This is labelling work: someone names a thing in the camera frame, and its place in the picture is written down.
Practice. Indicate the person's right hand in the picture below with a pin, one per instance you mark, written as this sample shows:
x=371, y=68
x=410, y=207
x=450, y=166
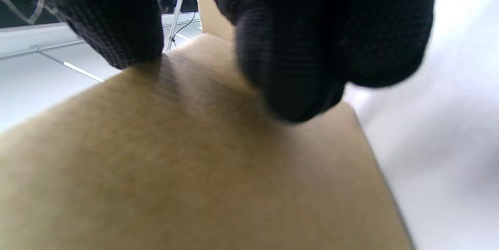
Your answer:
x=312, y=27

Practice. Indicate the brown cardboard box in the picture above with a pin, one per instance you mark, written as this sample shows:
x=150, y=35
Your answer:
x=195, y=164

